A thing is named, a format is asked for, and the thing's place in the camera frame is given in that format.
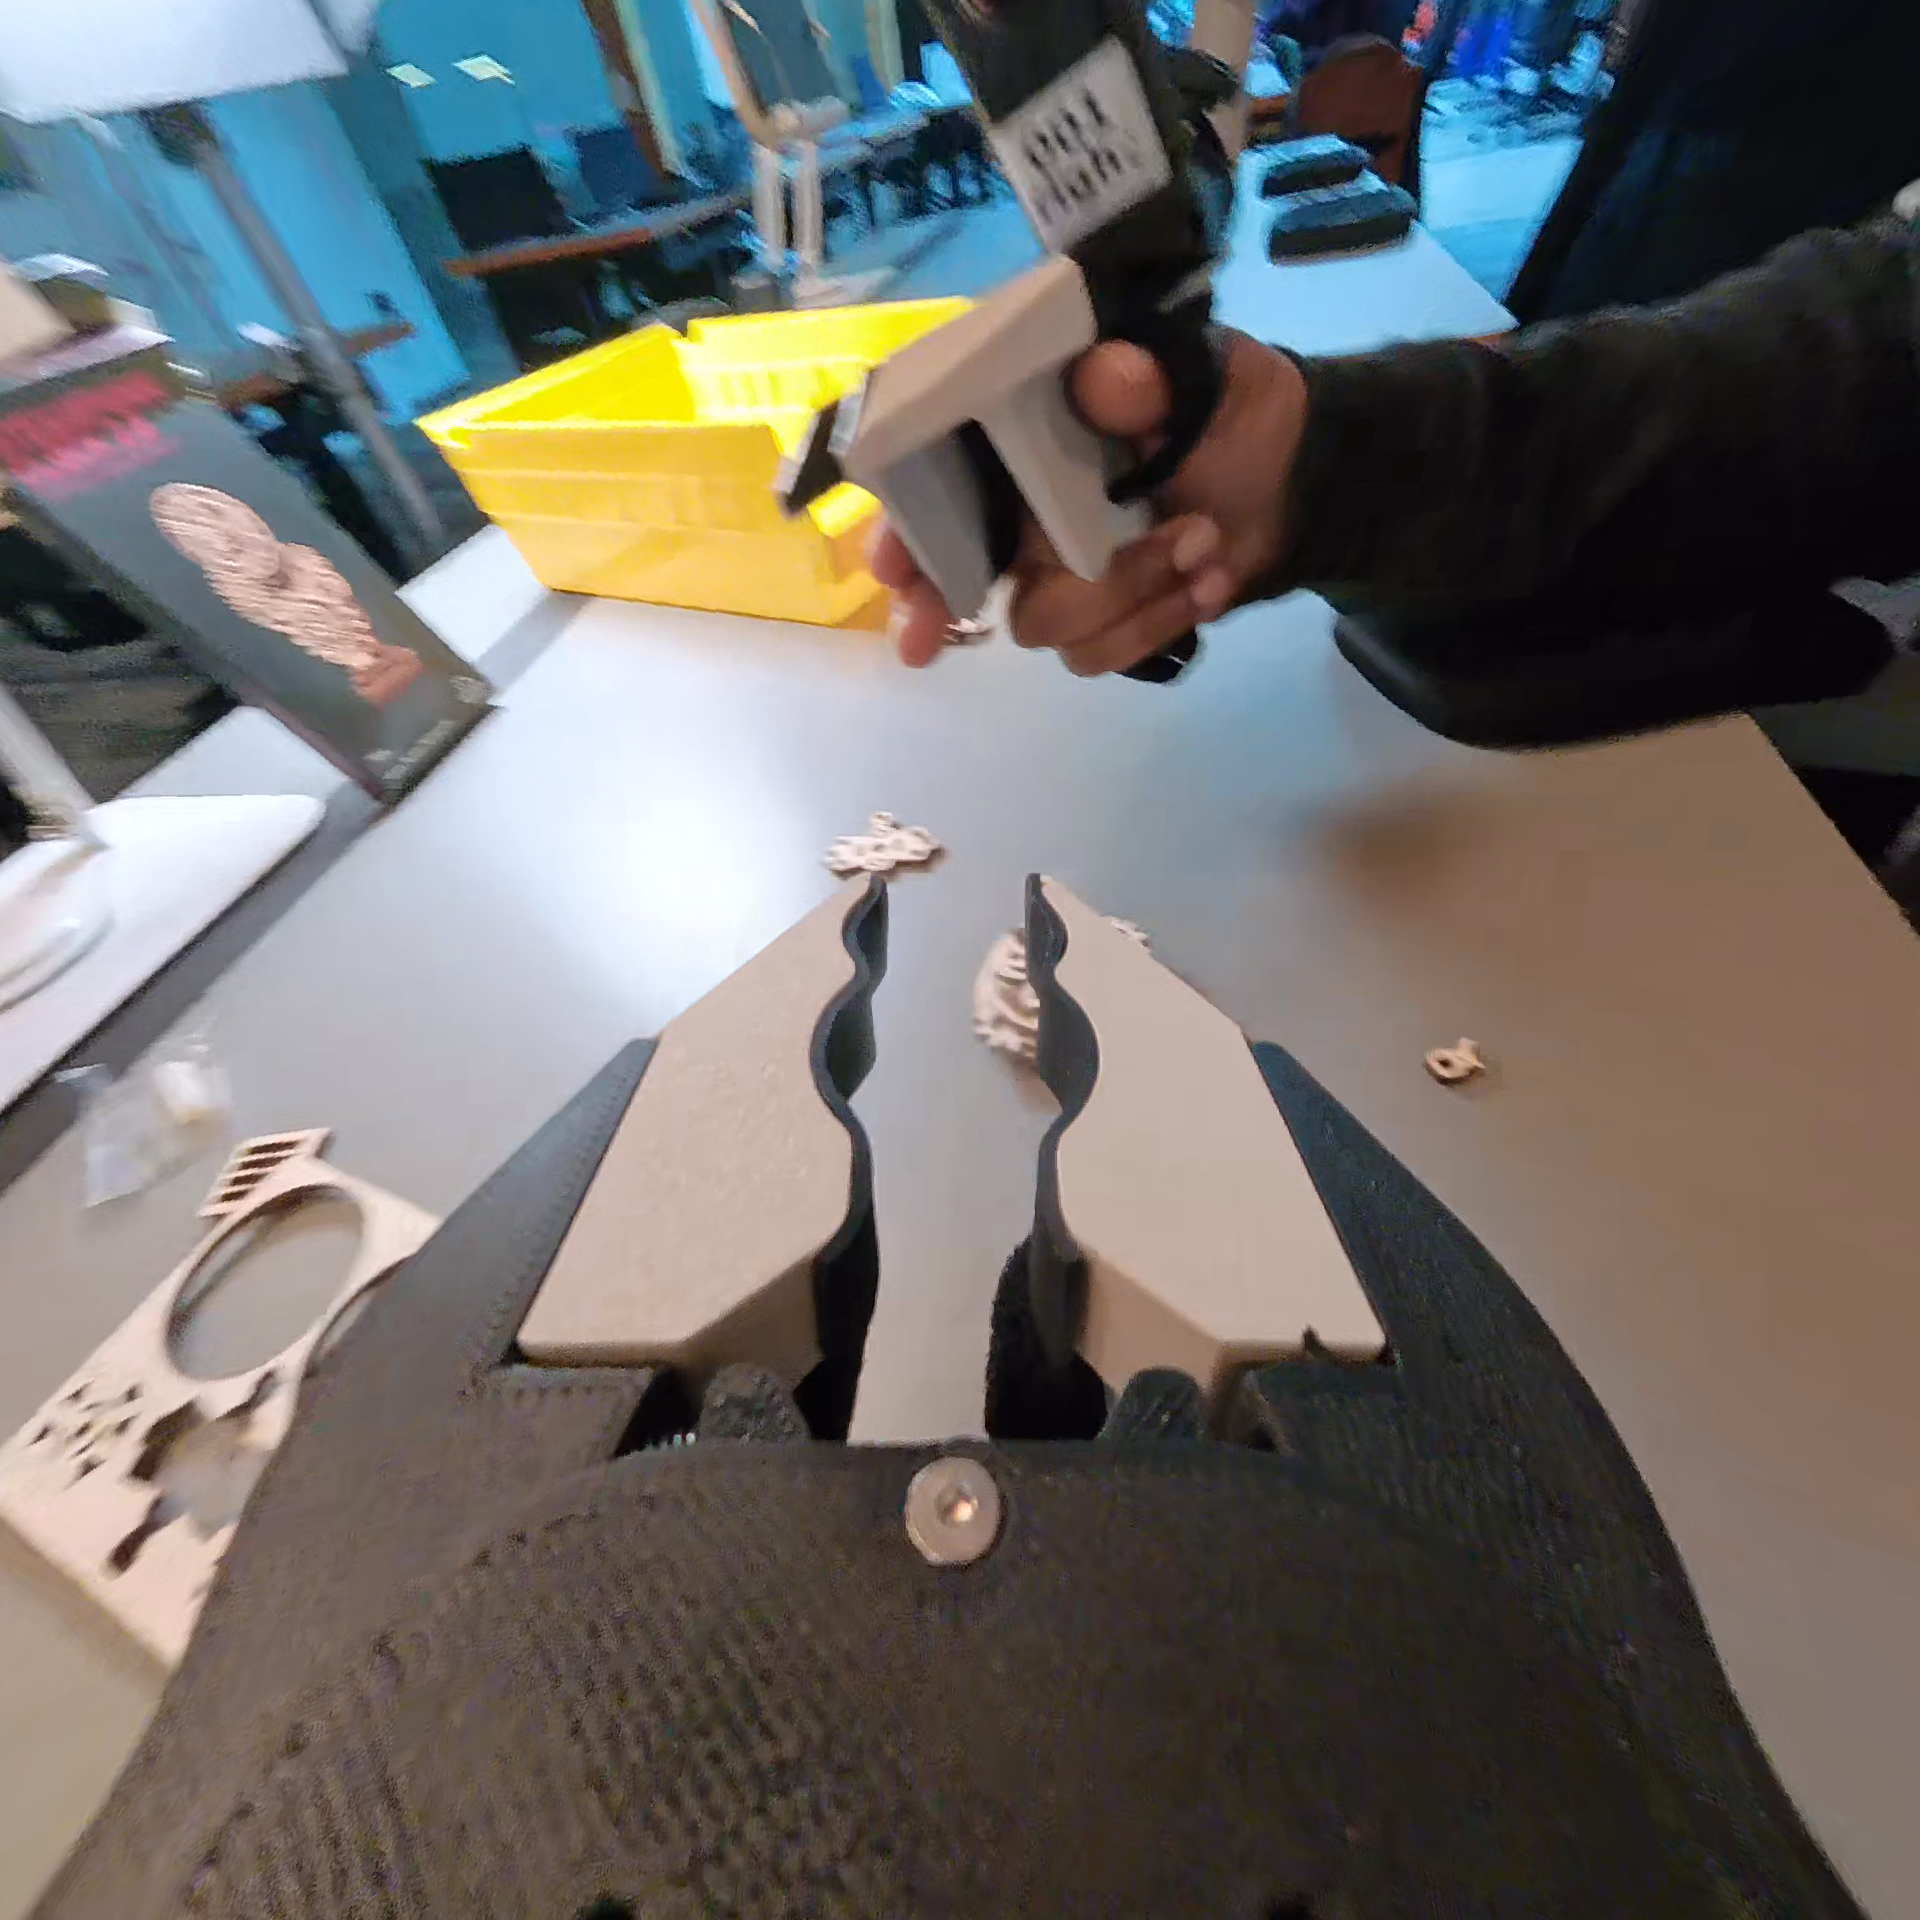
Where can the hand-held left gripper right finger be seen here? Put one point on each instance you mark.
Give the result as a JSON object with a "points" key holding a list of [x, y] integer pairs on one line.
{"points": [[1201, 1200]]}

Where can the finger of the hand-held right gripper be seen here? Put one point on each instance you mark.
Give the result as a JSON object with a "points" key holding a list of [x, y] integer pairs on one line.
{"points": [[937, 523], [975, 359]]}

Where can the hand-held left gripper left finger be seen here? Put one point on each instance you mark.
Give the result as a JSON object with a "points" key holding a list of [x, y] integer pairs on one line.
{"points": [[704, 1185]]}

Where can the round wooden gear assembly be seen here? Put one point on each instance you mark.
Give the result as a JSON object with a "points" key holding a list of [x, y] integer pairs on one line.
{"points": [[1014, 998]]}

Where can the small wooden key piece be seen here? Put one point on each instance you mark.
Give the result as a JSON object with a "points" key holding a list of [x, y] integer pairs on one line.
{"points": [[1453, 1062]]}

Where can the ornate wooden cross piece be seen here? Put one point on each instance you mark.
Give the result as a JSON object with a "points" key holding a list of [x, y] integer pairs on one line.
{"points": [[884, 848]]}

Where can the wooden sheet with round holes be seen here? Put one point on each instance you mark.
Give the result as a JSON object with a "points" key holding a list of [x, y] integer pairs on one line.
{"points": [[105, 1500]]}

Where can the person's right forearm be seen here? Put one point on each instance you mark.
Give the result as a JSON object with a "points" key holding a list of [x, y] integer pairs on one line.
{"points": [[1575, 480]]}

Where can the long wooden desk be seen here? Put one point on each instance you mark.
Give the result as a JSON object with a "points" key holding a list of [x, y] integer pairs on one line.
{"points": [[600, 240]]}

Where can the person's right hand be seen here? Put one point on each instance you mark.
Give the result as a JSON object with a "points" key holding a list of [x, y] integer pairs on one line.
{"points": [[1230, 523]]}

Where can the black padded case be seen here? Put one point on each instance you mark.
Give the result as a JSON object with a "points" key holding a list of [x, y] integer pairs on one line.
{"points": [[1350, 222], [1319, 163]]}

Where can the brown office chair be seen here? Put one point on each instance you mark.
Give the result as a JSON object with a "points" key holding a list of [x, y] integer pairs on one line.
{"points": [[1358, 106]]}

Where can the yellow plastic bin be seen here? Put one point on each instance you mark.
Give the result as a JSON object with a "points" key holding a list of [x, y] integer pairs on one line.
{"points": [[676, 450]]}

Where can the tall slanted display stand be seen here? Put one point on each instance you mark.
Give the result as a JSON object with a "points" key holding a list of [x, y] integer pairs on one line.
{"points": [[797, 148]]}

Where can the clear plastic parts bag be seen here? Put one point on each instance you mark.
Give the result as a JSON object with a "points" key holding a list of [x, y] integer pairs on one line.
{"points": [[149, 1126]]}

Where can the white stand base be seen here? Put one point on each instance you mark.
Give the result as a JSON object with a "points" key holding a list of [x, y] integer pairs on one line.
{"points": [[182, 884]]}

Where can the person's black hoodie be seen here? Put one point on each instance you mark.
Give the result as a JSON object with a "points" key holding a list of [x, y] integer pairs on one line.
{"points": [[1724, 119]]}

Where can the grey light stand pole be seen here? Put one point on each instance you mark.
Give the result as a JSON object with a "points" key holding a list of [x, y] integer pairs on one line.
{"points": [[316, 329]]}

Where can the black chair armrest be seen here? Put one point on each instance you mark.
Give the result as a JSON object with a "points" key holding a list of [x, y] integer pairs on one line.
{"points": [[1622, 681]]}

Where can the black puzzle box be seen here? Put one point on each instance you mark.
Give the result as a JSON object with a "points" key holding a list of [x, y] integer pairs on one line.
{"points": [[224, 599]]}

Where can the white softbox lamp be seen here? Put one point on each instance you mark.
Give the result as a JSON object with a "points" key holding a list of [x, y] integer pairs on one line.
{"points": [[149, 43]]}

